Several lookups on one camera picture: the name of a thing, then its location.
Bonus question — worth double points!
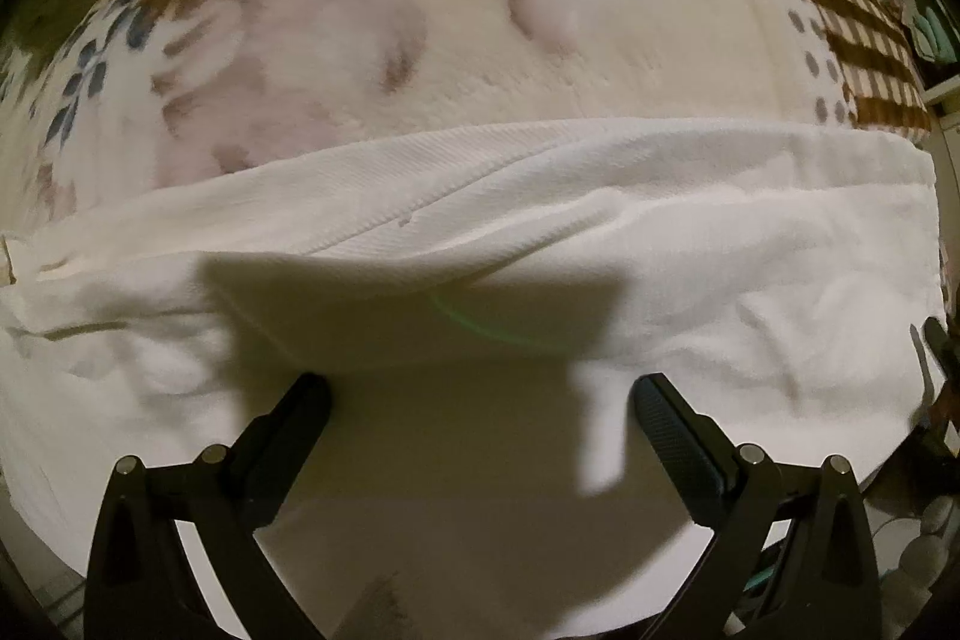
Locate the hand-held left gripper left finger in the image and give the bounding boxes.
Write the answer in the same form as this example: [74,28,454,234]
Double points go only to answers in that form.
[84,372,333,640]

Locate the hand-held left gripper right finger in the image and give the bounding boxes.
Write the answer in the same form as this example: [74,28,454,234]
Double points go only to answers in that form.
[631,373,880,640]

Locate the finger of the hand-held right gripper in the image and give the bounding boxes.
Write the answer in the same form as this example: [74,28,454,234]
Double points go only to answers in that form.
[922,317,960,378]

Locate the white pants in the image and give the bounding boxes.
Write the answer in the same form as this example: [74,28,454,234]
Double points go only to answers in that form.
[0,117,947,640]

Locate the floral printed blanket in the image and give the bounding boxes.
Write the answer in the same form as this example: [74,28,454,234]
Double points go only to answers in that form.
[0,0,935,281]

